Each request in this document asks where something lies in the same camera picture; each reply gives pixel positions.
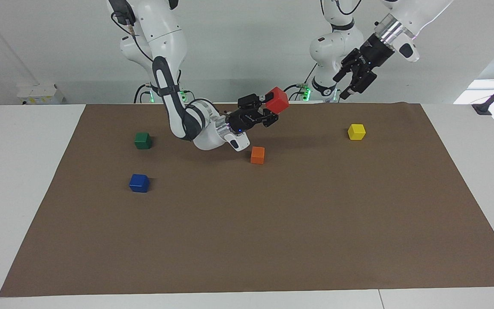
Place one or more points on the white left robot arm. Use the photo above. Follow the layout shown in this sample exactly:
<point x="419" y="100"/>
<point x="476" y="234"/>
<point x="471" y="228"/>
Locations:
<point x="335" y="47"/>

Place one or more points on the orange wooden block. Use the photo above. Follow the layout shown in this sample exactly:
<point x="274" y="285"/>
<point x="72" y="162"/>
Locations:
<point x="257" y="155"/>

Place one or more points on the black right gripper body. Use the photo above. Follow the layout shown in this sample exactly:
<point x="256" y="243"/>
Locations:
<point x="245" y="120"/>

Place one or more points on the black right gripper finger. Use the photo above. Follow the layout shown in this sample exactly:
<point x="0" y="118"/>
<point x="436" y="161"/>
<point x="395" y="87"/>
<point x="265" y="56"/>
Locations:
<point x="270" y="119"/>
<point x="251" y="101"/>

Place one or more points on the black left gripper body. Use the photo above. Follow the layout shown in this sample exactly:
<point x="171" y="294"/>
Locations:
<point x="375" y="53"/>

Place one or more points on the yellow wooden block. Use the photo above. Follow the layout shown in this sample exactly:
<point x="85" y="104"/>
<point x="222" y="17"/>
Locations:
<point x="356" y="131"/>

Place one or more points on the green wooden block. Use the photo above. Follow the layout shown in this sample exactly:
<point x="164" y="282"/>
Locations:
<point x="143" y="140"/>

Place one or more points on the red wooden block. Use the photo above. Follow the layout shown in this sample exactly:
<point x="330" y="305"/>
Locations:
<point x="277" y="101"/>

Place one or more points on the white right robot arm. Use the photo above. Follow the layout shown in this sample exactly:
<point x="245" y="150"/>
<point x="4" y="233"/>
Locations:
<point x="165" y="43"/>

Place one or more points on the blue wooden block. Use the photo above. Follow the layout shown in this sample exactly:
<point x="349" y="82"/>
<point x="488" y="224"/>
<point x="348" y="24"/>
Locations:
<point x="139" y="183"/>

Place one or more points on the brown table mat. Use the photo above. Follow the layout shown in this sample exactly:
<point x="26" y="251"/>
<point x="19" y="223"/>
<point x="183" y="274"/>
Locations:
<point x="247" y="223"/>

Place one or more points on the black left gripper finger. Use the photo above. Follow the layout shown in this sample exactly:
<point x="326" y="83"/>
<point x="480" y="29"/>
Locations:
<point x="363" y="81"/>
<point x="350" y="62"/>

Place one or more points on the white wall box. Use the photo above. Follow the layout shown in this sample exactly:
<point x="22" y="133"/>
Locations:
<point x="41" y="94"/>

